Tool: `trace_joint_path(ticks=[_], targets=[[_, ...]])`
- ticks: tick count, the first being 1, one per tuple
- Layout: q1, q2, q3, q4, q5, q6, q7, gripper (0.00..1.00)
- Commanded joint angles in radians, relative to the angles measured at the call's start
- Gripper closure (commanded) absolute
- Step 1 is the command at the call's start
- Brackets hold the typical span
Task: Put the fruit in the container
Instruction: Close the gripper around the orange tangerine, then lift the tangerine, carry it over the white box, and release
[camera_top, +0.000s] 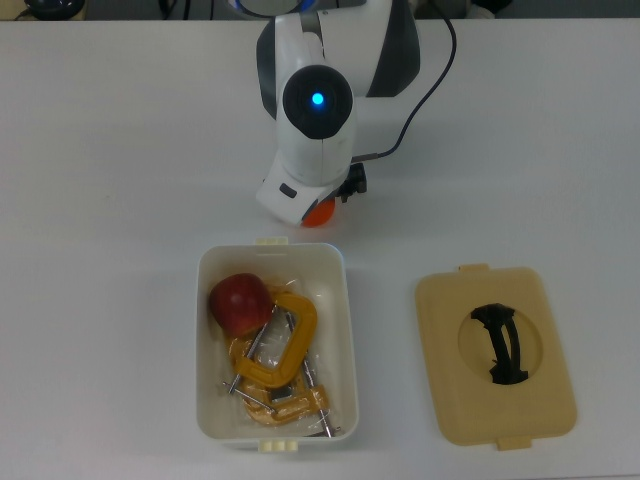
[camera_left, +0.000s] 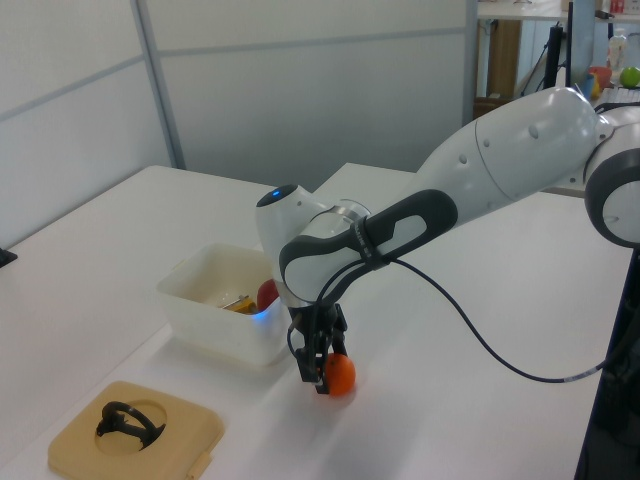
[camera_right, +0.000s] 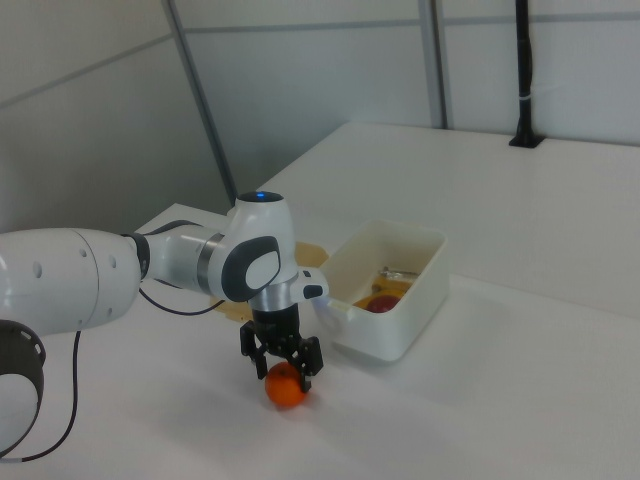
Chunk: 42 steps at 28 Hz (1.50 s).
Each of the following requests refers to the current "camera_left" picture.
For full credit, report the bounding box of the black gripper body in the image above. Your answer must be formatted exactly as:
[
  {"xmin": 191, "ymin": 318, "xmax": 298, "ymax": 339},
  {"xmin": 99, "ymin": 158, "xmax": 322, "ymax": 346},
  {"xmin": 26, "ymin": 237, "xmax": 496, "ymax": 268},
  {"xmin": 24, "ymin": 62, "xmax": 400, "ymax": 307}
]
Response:
[{"xmin": 289, "ymin": 303, "xmax": 348, "ymax": 352}]

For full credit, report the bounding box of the orange fruit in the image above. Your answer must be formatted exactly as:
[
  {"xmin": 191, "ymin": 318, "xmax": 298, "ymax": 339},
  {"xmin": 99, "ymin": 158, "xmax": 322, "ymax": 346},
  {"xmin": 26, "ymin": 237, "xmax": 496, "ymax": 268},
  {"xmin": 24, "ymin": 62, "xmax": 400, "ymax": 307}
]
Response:
[{"xmin": 314, "ymin": 353, "xmax": 357, "ymax": 398}]

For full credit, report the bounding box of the white plastic container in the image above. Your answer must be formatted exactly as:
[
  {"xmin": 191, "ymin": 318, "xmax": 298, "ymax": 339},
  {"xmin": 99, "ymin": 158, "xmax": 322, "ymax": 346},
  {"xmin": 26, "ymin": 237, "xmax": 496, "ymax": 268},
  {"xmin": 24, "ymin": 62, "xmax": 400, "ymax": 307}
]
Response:
[{"xmin": 155, "ymin": 242, "xmax": 291, "ymax": 369}]

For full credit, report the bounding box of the red apple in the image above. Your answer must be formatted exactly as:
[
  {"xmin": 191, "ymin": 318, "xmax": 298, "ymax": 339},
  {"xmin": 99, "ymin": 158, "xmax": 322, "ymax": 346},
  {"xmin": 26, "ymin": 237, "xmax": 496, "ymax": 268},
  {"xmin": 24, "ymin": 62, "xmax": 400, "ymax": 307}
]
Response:
[{"xmin": 256, "ymin": 278, "xmax": 280, "ymax": 312}]

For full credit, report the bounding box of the large yellow C-clamp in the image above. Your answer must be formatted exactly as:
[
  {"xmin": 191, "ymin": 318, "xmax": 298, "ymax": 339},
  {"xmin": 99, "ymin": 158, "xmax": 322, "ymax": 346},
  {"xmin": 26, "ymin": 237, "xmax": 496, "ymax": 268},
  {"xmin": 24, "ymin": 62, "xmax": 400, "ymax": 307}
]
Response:
[{"xmin": 222, "ymin": 294, "xmax": 259, "ymax": 316}]

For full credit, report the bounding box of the tan plastic lid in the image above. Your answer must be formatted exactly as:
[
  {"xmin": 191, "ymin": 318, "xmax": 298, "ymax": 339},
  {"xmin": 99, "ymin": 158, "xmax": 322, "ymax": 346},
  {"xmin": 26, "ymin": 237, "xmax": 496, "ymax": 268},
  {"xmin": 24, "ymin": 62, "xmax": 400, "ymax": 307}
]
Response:
[{"xmin": 47, "ymin": 380, "xmax": 225, "ymax": 480}]

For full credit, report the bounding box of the cardboard box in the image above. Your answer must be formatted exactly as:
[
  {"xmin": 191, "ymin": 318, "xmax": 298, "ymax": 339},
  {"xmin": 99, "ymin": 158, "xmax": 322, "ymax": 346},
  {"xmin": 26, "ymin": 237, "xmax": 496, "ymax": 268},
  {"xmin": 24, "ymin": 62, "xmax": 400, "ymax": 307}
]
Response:
[{"xmin": 472, "ymin": 94, "xmax": 511, "ymax": 119}]

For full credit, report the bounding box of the wooden cabinet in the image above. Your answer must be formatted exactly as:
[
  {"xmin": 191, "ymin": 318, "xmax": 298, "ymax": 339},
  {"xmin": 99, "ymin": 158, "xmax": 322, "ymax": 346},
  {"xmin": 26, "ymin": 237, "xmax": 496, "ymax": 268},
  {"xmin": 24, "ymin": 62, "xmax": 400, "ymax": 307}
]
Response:
[{"xmin": 487, "ymin": 19, "xmax": 521, "ymax": 99}]

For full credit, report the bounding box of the black monitor stand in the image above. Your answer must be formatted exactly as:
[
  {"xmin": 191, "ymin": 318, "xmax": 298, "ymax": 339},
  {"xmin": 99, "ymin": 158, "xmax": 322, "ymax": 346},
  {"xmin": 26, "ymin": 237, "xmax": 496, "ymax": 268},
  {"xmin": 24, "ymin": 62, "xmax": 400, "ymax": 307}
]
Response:
[{"xmin": 547, "ymin": 22, "xmax": 564, "ymax": 89}]

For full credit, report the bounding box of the red cup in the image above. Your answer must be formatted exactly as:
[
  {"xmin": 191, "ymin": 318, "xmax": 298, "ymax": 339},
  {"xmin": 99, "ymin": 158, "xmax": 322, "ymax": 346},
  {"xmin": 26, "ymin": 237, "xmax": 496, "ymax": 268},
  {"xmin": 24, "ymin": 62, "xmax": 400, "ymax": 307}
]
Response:
[{"xmin": 587, "ymin": 66, "xmax": 614, "ymax": 99}]

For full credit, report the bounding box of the white bottle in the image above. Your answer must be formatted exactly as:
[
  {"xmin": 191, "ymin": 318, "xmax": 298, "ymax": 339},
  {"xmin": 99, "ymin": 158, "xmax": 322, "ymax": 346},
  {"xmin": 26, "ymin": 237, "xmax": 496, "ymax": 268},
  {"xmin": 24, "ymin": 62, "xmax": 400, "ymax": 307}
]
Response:
[{"xmin": 607, "ymin": 27, "xmax": 629, "ymax": 71}]

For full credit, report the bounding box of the black cable strap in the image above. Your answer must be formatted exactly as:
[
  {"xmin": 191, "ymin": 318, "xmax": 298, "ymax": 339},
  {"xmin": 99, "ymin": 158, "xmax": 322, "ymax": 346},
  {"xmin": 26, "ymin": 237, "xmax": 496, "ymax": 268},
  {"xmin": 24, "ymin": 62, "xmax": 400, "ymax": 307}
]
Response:
[{"xmin": 352, "ymin": 217, "xmax": 394, "ymax": 271}]

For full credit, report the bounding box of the black lid handle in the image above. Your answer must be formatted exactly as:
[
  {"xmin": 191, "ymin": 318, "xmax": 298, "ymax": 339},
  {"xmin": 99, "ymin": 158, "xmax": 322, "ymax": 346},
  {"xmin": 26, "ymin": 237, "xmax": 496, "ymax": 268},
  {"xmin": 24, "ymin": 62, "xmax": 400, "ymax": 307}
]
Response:
[{"xmin": 95, "ymin": 400, "xmax": 167, "ymax": 451}]

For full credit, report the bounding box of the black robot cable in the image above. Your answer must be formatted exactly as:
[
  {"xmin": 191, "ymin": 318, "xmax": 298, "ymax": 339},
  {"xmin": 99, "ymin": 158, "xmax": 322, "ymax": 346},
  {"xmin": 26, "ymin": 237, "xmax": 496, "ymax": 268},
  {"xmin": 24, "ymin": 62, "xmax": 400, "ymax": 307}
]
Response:
[{"xmin": 286, "ymin": 252, "xmax": 640, "ymax": 384}]

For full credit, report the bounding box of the grey partition post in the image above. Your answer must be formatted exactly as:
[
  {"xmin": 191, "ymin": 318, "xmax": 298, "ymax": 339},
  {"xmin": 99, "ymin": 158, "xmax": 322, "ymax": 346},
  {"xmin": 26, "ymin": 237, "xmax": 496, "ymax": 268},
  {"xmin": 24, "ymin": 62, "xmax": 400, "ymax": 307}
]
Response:
[{"xmin": 462, "ymin": 0, "xmax": 481, "ymax": 121}]

